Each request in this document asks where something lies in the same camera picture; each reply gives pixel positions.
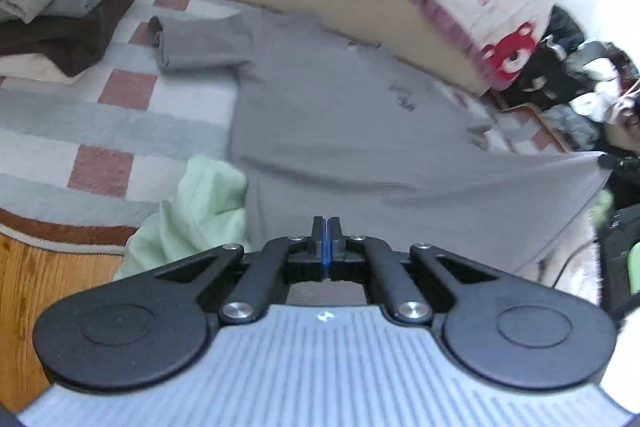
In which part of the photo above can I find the thin black cable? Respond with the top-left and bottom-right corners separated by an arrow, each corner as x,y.
550,241 -> 599,289

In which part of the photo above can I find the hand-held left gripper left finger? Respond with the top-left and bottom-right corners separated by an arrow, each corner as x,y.
154,216 -> 328,326

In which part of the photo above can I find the white fluffy rug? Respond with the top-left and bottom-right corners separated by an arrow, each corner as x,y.
537,206 -> 607,309

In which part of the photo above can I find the grey long-sleeve shirt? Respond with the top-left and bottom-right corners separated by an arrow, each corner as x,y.
147,9 -> 614,295

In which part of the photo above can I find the dark brown folded garment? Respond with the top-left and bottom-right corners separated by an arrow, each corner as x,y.
0,0 -> 160,78

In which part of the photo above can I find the pile of dark clothes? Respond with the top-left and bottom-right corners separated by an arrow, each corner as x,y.
500,4 -> 640,158

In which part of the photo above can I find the light green garment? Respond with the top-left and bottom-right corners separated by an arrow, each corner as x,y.
112,154 -> 251,284

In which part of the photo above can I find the cream folded garment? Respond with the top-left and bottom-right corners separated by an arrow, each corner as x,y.
0,52 -> 77,84

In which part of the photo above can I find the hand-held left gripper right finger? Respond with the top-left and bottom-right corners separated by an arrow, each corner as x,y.
326,216 -> 499,326

